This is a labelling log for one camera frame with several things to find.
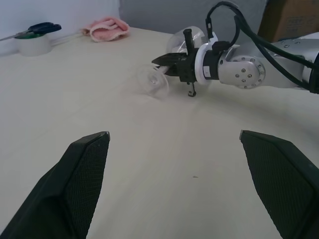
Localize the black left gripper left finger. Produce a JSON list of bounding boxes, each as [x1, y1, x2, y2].
[[0, 130, 111, 239]]

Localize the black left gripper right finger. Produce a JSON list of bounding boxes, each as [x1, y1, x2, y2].
[[238, 129, 319, 239]]

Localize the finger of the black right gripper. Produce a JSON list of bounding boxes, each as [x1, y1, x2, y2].
[[164, 64, 178, 76], [151, 52, 188, 65]]

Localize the clear wine glass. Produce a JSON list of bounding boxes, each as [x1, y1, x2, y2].
[[136, 26, 210, 99]]

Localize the pink fluffy towel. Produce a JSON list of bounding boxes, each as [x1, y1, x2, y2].
[[82, 16, 130, 43]]

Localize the brown cardboard box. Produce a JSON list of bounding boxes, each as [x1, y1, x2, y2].
[[257, 0, 319, 42]]

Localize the white tape roll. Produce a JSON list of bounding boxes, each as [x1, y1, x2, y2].
[[15, 33, 53, 57]]

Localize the green roll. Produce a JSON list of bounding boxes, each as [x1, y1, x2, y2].
[[14, 33, 47, 40]]

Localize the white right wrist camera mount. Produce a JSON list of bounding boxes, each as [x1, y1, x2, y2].
[[195, 31, 218, 85]]

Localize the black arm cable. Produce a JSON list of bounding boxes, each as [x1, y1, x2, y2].
[[205, 1, 319, 95]]

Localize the blue handled scissors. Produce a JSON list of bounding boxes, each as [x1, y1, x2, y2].
[[0, 22, 62, 42]]

